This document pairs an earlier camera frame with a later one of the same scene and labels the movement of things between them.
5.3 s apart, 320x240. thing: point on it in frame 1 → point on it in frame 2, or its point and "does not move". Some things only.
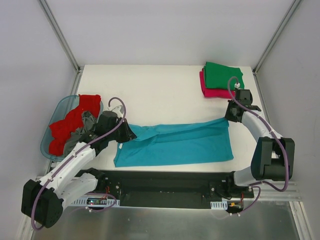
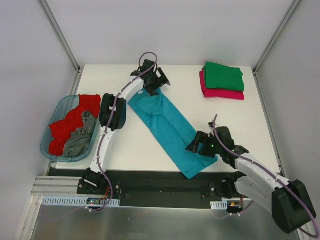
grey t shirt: x=89 y=121 does not move
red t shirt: x=59 y=131 does not move
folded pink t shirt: x=214 y=93 does not move
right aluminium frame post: x=295 y=4 does not move
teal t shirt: x=189 y=143 → x=175 y=133
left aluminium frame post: x=60 y=32 does not move
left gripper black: x=124 y=132 → x=155 y=81
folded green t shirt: x=216 y=76 does not move
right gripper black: x=230 y=113 → x=200 y=144
